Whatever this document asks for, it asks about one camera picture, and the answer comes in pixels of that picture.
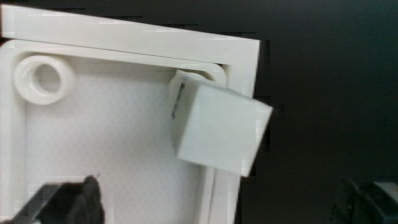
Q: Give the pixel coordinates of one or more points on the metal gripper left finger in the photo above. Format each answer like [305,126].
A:
[65,204]

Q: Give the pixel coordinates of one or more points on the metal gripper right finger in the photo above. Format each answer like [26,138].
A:
[367,203]

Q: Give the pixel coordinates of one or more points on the white desk top tray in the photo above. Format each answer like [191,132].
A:
[99,136]

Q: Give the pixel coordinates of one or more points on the white front fence bar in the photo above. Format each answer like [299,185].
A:
[61,33]

